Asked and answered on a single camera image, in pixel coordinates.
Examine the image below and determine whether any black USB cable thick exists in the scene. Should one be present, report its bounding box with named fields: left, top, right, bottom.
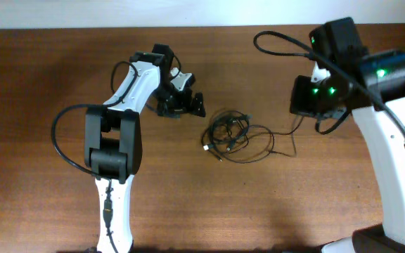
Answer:
left=201, top=110, right=252, bottom=155

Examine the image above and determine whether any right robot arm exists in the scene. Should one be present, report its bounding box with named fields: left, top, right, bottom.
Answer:
left=290, top=18, right=405, bottom=252

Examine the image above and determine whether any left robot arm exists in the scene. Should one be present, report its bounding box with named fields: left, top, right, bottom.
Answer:
left=84, top=44, right=206, bottom=252

